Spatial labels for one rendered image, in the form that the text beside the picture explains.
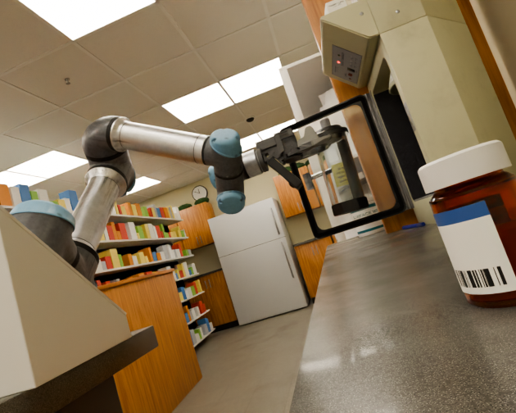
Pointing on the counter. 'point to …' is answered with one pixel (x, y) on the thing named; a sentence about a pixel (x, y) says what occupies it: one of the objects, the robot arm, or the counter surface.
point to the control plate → (346, 64)
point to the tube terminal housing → (439, 83)
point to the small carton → (334, 6)
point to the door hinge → (390, 151)
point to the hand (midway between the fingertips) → (329, 143)
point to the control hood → (350, 38)
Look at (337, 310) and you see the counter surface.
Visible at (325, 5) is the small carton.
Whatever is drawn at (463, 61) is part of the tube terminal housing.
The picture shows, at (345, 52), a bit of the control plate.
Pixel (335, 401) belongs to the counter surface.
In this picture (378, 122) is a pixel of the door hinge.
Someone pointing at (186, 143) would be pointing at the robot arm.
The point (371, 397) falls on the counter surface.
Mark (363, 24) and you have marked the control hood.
